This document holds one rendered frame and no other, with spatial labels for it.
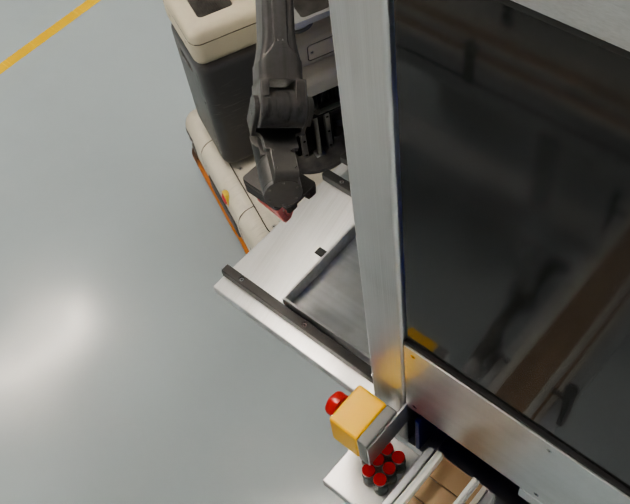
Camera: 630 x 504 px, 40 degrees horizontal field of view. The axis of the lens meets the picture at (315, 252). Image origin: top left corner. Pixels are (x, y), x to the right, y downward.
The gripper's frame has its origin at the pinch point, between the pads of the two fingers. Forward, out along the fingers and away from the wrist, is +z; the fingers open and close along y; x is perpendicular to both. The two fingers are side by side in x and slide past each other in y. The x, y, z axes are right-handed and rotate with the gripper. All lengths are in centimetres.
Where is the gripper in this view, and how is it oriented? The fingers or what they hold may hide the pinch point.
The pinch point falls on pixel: (286, 216)
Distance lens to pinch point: 141.8
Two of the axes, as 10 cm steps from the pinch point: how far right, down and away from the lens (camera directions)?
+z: 1.0, 5.8, 8.1
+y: 7.4, 5.0, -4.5
